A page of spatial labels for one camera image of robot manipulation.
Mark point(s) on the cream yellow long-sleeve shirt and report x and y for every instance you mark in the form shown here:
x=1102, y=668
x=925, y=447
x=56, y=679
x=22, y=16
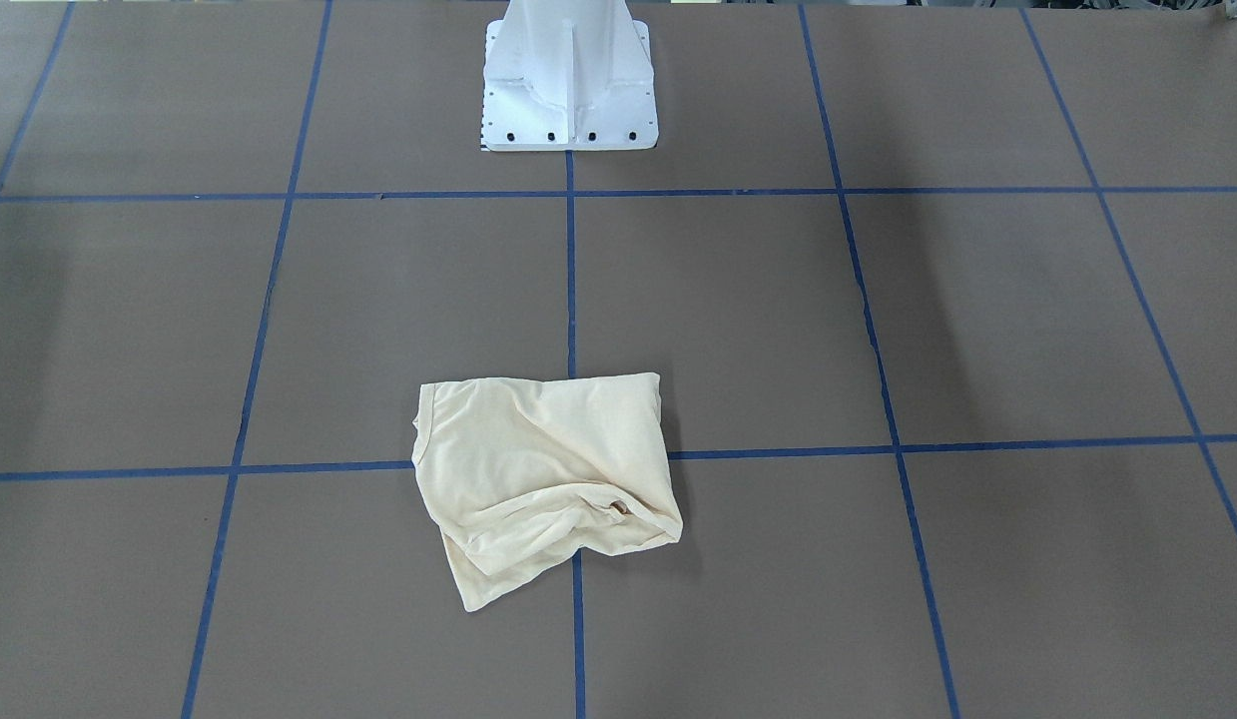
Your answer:
x=518, y=475

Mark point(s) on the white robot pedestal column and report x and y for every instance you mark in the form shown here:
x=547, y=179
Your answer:
x=568, y=76

